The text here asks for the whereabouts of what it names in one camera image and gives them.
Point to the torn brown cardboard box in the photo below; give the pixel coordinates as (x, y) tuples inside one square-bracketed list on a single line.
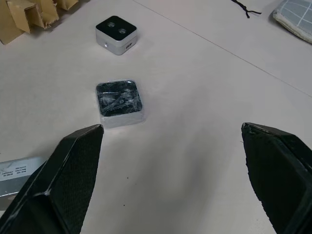
[(24, 14)]

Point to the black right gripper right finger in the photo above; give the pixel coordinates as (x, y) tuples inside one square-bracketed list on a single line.
[(278, 178)]

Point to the silver labelled box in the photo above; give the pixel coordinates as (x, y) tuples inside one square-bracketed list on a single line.
[(15, 178)]

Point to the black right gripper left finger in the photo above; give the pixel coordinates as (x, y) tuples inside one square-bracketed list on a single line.
[(61, 185)]

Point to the plastic-wrapped black square device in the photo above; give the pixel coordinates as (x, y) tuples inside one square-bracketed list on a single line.
[(120, 103)]

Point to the silver two-lens camera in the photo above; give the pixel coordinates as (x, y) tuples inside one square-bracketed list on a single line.
[(116, 35)]

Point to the grey grid-pattern cloth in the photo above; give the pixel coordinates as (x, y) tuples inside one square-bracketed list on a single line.
[(296, 18)]

